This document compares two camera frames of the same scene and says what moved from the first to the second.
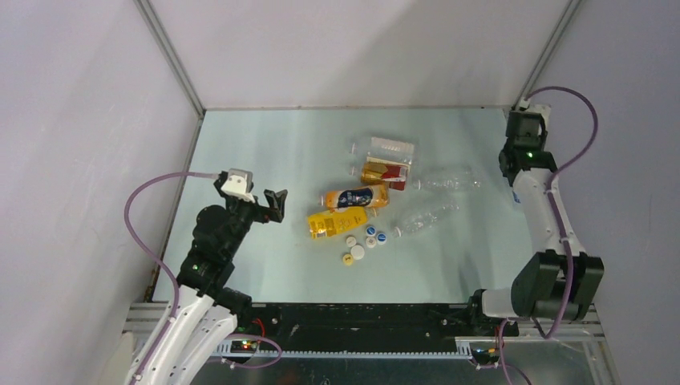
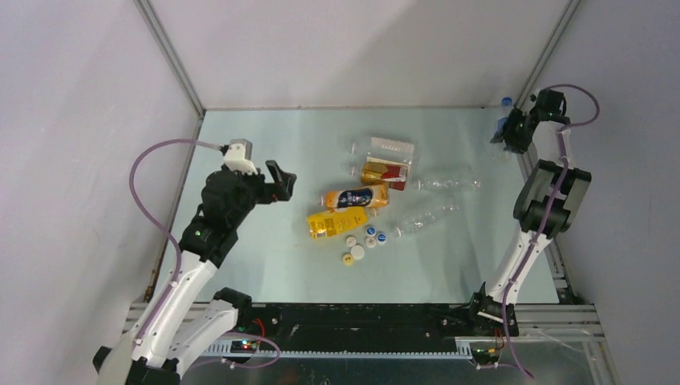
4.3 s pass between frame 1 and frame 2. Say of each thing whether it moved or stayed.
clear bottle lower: stayed
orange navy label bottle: stayed
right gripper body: stayed
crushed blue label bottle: moved
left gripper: moved
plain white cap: stayed
